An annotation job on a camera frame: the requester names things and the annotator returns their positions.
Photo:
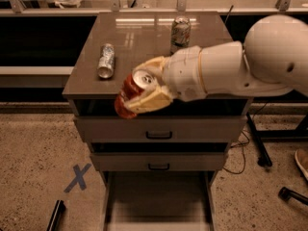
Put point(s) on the black caster leg right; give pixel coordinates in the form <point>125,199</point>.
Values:
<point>286,194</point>

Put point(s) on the grey drawer cabinet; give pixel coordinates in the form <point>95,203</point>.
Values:
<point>137,37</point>

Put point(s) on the blue tape cross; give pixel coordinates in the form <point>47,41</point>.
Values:
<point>78,178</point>

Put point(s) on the black stand leg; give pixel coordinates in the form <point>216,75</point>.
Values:
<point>264,157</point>

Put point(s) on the top drawer with handle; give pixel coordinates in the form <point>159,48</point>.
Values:
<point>160,129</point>

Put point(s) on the middle drawer with handle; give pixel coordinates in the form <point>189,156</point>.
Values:
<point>206,161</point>

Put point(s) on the black bar bottom left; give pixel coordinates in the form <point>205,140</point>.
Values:
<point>56,216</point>

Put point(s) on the metal railing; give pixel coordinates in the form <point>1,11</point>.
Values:
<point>154,7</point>

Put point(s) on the open bottom drawer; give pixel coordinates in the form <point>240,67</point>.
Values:
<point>158,201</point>

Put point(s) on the person's shoe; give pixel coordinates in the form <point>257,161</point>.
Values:
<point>301,159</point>

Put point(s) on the red coke can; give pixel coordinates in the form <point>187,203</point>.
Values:
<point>131,90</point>

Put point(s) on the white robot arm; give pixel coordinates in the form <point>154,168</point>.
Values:
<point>272,60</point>

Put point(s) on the green white soda can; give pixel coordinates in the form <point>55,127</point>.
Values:
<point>180,33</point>

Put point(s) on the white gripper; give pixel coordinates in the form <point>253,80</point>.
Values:
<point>183,72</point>

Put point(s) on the silver can lying down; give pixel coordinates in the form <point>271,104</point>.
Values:
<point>106,64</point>

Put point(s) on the drawer with handle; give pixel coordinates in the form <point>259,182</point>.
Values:
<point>160,129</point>
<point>206,161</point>

